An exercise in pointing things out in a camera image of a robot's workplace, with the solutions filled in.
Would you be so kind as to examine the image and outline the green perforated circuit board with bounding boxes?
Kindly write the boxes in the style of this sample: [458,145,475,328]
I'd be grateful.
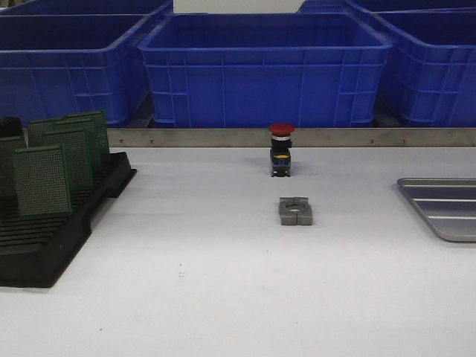
[42,128,93,190]
[13,145,72,216]

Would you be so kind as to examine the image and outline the green perforated circuit board front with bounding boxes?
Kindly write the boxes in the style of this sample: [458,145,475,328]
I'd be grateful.
[13,145,72,216]

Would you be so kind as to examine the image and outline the green circuit board back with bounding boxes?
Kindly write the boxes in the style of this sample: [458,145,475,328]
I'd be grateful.
[66,110,110,164]

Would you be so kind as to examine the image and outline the green circuit board middle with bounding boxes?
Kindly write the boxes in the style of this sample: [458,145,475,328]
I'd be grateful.
[54,118,101,173]

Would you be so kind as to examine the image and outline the green circuit board rear left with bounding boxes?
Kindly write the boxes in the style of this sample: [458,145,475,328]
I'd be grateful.
[28,117,64,147]

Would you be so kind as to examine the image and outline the silver metal tray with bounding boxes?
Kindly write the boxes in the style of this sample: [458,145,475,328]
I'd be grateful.
[397,178,475,243]

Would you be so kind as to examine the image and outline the black slotted board rack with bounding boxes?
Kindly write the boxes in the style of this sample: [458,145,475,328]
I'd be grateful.
[0,117,138,289]

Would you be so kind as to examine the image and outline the red emergency stop button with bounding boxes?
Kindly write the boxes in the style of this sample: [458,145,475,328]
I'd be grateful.
[268,123,295,177]

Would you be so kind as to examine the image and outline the grey metal clamp block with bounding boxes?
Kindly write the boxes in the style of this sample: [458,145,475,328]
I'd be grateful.
[278,197,313,226]

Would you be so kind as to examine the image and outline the blue plastic crate centre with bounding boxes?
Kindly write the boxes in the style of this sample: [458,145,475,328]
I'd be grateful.
[139,13,391,129]

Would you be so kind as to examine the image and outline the blue plastic crate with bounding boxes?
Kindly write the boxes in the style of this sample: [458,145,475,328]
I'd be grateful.
[139,13,391,129]
[373,11,475,127]
[0,13,153,128]

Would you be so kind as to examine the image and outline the blue plastic crate left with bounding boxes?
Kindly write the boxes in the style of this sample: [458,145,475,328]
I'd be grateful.
[0,13,153,128]

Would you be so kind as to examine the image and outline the blue crate back right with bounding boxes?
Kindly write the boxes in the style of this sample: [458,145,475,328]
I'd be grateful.
[298,0,476,18]

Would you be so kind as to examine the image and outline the blue plastic crate right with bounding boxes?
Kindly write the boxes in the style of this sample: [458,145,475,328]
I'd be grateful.
[373,11,475,127]

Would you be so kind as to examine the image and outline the blue crate back left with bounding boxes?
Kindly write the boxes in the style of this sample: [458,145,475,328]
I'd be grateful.
[1,0,173,22]

